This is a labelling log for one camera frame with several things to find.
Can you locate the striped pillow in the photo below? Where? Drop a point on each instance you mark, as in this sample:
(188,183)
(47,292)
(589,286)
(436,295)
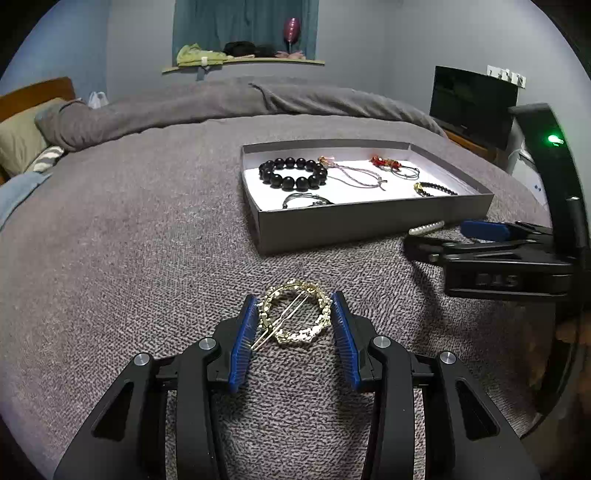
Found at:
(46,159)

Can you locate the wooden headboard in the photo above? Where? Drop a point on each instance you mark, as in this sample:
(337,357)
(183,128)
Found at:
(36,94)

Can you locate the wooden tv stand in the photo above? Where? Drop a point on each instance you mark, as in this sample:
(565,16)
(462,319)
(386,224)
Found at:
(491,154)

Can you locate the wooden window shelf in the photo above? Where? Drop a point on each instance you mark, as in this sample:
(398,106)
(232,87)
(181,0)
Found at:
(249,61)

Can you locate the black television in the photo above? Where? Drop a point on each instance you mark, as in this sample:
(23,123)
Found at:
(474,104)

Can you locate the black clothes on shelf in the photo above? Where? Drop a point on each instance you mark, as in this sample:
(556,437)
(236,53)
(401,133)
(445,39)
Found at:
(246,48)

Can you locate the blue blanket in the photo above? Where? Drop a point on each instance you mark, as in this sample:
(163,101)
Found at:
(14,192)

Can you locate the olive green pillow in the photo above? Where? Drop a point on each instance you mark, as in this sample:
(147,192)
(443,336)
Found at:
(21,140)

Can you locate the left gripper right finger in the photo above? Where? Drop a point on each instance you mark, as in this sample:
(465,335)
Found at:
(467,436)

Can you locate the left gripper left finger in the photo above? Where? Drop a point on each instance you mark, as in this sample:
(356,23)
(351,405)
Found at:
(123,436)

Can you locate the white appliance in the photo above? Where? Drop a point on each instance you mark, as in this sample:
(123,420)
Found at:
(520,165)

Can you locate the white wall socket strip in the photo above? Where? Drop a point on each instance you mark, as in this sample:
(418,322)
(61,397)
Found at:
(507,75)

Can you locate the teal curtain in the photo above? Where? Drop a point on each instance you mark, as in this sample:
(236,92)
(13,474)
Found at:
(212,24)

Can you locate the grey folded duvet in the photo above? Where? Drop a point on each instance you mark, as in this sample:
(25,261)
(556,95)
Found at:
(74,126)

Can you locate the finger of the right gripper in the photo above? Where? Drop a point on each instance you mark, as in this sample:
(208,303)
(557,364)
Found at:
(426,249)
(484,230)

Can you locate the green cloth on shelf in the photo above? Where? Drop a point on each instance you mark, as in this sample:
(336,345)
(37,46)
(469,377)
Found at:
(194,56)

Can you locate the grey shallow cardboard tray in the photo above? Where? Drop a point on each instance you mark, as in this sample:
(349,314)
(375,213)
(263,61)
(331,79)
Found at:
(377,188)

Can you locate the white plastic bag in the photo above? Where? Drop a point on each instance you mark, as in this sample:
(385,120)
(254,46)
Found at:
(97,100)

